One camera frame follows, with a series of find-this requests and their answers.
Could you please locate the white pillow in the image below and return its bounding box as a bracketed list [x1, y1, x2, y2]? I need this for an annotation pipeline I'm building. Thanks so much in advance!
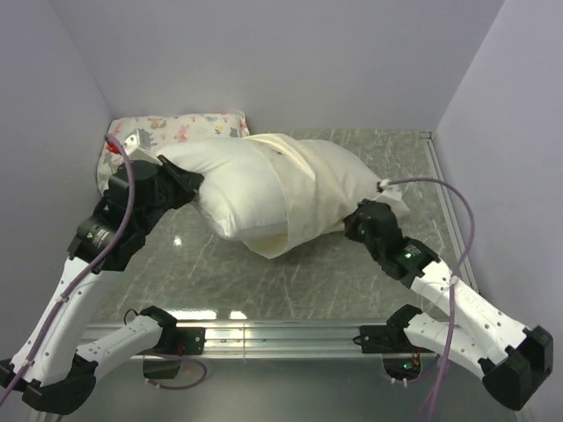
[156, 138, 287, 241]

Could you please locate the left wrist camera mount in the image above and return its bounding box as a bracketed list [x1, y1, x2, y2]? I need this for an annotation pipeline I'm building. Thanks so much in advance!
[105, 129, 161, 165]

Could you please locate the aluminium rail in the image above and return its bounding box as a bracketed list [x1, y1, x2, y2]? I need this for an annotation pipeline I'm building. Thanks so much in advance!
[78, 320, 514, 360]
[420, 132, 479, 293]

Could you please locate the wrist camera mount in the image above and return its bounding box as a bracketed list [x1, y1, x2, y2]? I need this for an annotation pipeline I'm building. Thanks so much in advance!
[105, 129, 161, 165]
[375, 179, 406, 207]

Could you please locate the cream pillowcase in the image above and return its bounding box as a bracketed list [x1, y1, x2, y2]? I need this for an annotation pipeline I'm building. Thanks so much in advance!
[243, 134, 409, 259]

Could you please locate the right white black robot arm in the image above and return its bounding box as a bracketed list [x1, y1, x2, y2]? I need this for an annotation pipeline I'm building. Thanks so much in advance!
[344, 200, 553, 411]

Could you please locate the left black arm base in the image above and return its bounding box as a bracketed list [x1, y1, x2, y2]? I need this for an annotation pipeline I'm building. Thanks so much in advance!
[141, 327, 208, 390]

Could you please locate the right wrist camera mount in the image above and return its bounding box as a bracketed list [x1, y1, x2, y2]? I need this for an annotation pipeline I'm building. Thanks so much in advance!
[375, 179, 406, 207]

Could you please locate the aluminium right side rail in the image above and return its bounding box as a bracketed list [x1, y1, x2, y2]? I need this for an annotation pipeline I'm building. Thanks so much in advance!
[420, 132, 479, 293]

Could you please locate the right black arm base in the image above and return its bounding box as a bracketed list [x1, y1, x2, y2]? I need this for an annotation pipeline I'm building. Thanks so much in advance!
[353, 304, 439, 387]

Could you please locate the aluminium front rail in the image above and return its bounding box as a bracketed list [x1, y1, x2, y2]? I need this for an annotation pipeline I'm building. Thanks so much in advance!
[78, 320, 514, 360]

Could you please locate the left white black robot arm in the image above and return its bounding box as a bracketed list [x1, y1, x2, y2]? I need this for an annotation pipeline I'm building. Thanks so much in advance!
[1, 156, 205, 416]

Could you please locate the animal print patterned pillow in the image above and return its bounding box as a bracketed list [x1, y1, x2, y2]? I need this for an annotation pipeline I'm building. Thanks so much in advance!
[96, 109, 252, 194]

